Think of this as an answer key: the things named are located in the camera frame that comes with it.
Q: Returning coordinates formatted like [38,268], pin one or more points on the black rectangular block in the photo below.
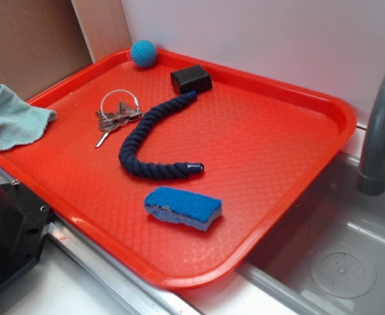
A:
[193,78]

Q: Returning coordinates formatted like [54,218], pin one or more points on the brown cardboard panel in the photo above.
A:
[44,42]

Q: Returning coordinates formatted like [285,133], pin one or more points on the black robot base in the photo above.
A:
[24,220]

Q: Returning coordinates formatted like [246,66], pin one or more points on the light teal cloth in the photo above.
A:
[20,122]

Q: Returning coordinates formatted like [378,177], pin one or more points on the grey toy sink basin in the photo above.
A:
[325,256]

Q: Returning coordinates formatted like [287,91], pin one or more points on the red plastic tray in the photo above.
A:
[262,142]

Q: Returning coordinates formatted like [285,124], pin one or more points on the blue sponge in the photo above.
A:
[183,207]

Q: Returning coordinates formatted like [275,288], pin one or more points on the grey faucet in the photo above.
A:
[371,170]

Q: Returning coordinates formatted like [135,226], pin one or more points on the silver keys on ring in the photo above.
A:
[109,122]

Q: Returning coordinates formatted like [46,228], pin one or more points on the blue textured ball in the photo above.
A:
[143,53]

